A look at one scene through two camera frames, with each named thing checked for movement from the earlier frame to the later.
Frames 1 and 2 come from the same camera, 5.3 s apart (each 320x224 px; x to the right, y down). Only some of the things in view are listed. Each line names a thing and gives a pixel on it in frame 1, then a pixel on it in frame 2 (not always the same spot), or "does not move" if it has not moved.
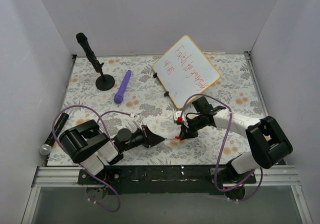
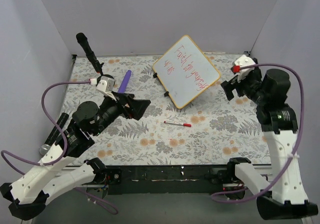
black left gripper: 145,136 to 125,105
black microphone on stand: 105,82 does not move
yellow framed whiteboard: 184,71 does not move
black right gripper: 189,127 to 235,87
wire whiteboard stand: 167,93 does not move
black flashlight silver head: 45,149 does not move
